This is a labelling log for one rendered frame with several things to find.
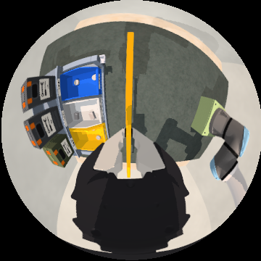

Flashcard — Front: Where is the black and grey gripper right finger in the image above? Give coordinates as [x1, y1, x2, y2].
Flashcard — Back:
[131, 128, 189, 197]

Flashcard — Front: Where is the blue bin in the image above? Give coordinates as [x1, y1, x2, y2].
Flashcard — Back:
[60, 67, 102, 101]

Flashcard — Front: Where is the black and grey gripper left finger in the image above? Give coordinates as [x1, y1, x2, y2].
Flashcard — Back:
[71, 128, 126, 200]

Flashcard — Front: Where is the olive green storage case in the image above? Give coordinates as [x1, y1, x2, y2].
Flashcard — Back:
[42, 134, 74, 168]

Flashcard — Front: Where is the yellow vertical bar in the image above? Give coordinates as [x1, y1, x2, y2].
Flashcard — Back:
[126, 33, 133, 178]

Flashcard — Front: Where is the yellow open bin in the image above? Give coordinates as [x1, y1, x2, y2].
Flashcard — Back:
[69, 123, 107, 150]

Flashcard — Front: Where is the dark grey tool case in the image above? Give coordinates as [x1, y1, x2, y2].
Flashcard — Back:
[21, 75, 57, 113]
[23, 106, 63, 149]

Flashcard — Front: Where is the grey metal shelf rack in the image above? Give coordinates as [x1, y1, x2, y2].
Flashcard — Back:
[32, 54, 109, 158]

